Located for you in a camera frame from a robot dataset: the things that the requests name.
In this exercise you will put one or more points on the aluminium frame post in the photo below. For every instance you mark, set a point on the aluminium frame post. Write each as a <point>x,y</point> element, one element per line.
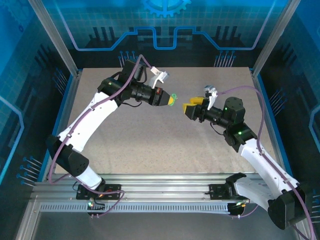
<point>55,37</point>
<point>275,37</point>

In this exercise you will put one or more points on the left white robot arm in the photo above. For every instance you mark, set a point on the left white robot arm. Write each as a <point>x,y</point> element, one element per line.
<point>82,125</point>

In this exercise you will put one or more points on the aluminium table side rail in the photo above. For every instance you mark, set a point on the aluminium table side rail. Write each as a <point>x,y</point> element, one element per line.
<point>68,105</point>
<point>265,100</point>

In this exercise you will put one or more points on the black base connector box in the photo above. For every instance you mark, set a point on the black base connector box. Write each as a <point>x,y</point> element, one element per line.
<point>96,205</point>
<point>236,208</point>

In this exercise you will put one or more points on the green key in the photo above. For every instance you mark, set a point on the green key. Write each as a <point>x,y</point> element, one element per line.
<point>171,104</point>

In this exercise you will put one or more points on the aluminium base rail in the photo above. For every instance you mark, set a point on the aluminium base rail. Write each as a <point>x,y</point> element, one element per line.
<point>162,185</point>

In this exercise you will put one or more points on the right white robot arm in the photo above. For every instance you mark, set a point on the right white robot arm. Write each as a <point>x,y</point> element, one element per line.
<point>265,160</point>

